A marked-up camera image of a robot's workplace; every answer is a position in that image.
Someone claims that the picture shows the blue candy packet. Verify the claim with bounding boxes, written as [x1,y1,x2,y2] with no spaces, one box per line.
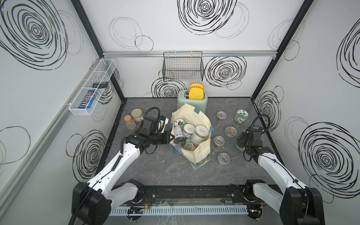
[78,90,97,109]

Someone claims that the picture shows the white wire shelf basket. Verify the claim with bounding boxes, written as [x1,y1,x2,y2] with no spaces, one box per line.
[68,58,116,116]

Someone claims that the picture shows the black small box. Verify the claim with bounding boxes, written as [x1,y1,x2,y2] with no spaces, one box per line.
[92,82,108,89]

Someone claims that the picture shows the small white lid jar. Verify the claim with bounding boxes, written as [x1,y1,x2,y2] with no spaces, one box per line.
[173,118,186,128]

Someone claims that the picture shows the purple label clear jar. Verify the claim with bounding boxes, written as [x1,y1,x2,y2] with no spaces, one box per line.
[217,111,227,122]

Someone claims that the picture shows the yellow bread slice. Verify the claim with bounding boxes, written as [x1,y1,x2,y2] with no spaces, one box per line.
[190,82,203,89]
[188,86,204,100]

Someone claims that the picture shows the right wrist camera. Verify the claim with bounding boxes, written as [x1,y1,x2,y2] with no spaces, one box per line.
[252,125,265,135]

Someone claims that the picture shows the brown seed clear jar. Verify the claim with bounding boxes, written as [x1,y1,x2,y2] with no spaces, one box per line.
[225,126,238,139]

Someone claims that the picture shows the beige lid jar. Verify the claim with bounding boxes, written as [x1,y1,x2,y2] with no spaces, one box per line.
[131,108,143,122]

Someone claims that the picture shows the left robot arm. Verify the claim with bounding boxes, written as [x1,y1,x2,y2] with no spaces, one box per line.
[69,115,174,225]

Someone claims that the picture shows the clear lid seed jar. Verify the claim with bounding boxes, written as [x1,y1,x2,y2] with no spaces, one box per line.
[213,136,225,149]

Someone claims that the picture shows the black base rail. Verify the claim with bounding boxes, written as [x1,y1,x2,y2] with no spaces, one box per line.
[123,184,306,204]

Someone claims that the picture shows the small clear lid jar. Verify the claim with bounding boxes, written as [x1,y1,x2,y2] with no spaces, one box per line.
[217,152,230,166]

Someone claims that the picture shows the mint green toaster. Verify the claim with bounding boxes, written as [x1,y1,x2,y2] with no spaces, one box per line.
[177,90,208,113]

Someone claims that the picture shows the front yellow bread slice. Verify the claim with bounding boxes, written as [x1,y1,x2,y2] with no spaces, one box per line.
[188,86,204,100]

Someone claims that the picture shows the white lid glass jar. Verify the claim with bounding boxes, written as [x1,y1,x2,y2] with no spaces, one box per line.
[190,125,209,146]

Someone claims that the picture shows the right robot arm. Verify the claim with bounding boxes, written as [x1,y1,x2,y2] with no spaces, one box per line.
[237,127,325,225]

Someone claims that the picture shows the beige canvas tote bag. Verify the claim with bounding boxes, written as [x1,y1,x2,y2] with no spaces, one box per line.
[170,104,212,169]

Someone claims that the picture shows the white slotted cable duct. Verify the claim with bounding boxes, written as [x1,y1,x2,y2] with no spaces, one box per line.
[110,205,248,216]

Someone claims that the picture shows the white lid dark jar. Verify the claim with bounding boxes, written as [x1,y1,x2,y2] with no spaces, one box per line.
[236,141,246,152]

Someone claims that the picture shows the pink lid jar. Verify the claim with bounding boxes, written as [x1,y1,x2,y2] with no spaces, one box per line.
[124,115,137,130]

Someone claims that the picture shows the rear yellow bread slice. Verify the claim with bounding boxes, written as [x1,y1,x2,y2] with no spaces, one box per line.
[190,82,203,89]

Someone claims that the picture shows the green label lid jar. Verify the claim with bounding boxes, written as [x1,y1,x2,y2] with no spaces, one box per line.
[234,109,248,124]

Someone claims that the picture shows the black wire basket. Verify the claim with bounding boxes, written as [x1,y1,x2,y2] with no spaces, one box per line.
[162,51,205,82]

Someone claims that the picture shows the silver top can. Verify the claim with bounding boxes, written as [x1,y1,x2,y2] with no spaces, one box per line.
[174,127,186,144]

